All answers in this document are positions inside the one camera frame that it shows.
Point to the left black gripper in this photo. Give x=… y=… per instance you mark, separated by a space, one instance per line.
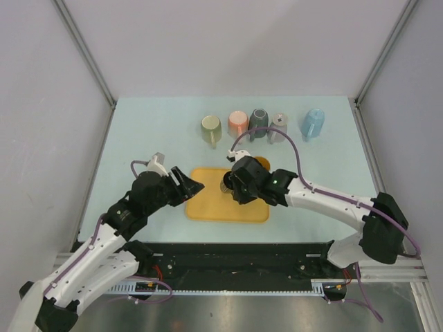
x=187 y=188

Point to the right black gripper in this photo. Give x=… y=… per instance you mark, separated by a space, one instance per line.
x=242 y=199

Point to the blue butterfly mug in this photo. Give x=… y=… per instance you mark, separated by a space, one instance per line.
x=264 y=162

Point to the light green mug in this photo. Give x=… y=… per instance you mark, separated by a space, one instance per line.
x=211 y=130

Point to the brown dark mug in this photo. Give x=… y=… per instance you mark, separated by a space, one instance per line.
x=226 y=184

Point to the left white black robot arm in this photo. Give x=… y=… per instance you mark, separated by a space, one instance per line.
x=110 y=255

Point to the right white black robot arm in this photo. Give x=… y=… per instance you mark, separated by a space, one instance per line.
x=379 y=223

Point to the pink mug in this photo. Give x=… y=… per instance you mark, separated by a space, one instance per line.
x=237 y=124

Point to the dark grey mug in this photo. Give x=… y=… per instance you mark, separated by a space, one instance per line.
x=258 y=122

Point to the light grey mug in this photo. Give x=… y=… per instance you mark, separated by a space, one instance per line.
x=279 y=121

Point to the light blue mug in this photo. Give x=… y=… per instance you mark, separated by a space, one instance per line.
x=312 y=124

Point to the yellow tray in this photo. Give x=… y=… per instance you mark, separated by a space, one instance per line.
x=211 y=204

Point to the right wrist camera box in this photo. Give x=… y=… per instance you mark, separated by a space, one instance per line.
x=234 y=156

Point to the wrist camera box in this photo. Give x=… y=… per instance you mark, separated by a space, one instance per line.
x=234 y=156
x=156 y=164

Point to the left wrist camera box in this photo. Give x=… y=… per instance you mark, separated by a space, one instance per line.
x=156 y=164

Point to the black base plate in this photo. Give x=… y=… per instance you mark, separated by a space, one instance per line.
x=241 y=267

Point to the white cable duct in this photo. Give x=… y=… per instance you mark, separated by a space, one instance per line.
x=134 y=287

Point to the left aluminium frame post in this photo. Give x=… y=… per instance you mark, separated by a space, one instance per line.
x=80 y=43

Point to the aluminium frame post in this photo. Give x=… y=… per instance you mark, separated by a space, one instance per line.
x=80 y=43
x=387 y=48

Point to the right aluminium frame post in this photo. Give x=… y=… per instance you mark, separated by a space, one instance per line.
x=387 y=48

